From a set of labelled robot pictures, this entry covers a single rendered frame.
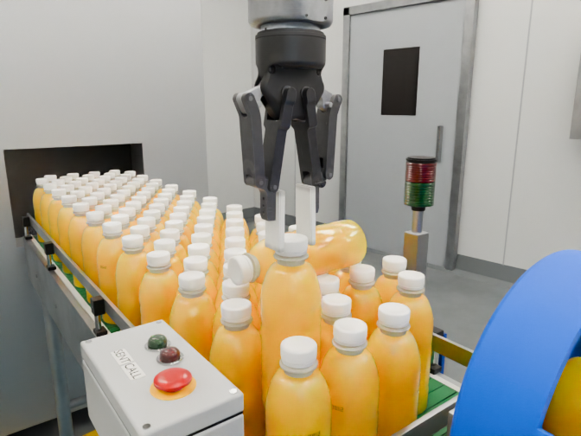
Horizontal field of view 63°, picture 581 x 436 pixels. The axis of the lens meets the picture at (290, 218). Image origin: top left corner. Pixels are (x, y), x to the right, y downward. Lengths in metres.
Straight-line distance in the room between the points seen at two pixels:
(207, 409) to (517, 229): 3.63
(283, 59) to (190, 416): 0.35
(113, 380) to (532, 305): 0.39
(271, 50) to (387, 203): 3.95
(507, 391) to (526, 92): 3.53
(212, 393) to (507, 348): 0.26
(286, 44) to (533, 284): 0.31
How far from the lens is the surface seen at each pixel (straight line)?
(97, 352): 0.58
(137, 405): 0.48
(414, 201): 1.00
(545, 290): 0.44
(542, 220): 3.90
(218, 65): 5.39
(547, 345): 0.41
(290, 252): 0.54
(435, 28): 4.18
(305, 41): 0.50
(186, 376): 0.49
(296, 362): 0.51
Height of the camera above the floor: 1.37
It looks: 13 degrees down
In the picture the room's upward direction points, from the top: straight up
